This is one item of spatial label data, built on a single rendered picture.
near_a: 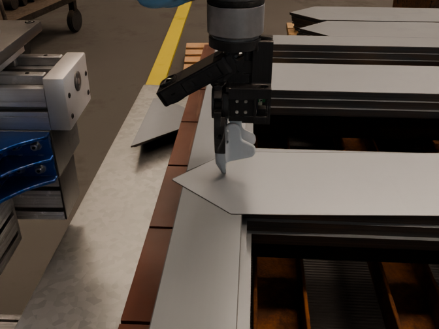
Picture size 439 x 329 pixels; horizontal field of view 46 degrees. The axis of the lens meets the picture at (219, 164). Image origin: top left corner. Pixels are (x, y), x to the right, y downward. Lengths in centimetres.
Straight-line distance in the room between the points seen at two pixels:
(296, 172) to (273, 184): 5
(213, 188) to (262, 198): 8
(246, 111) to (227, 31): 12
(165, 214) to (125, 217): 27
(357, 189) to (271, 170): 13
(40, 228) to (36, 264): 23
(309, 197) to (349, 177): 9
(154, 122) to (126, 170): 18
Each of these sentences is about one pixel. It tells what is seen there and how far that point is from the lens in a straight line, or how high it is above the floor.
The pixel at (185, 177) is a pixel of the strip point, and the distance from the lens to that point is 79.
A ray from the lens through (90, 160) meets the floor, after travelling 268.
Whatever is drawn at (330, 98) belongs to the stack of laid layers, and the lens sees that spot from 113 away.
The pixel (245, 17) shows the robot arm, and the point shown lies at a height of 111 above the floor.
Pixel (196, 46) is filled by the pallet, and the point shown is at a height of 11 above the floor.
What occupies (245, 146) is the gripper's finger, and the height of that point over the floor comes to 93.
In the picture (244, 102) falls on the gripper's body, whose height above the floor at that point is 100.
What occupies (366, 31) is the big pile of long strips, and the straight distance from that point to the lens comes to 167.
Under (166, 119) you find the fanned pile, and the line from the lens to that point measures 133.
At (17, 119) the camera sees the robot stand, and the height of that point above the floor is 92.
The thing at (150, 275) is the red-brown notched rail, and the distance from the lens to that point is 67.
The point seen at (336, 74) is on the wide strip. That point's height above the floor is 87.
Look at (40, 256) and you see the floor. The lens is 210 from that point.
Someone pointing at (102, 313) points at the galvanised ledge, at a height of 68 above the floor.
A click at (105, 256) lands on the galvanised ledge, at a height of 68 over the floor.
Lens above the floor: 127
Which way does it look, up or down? 30 degrees down
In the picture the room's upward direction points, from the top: straight up
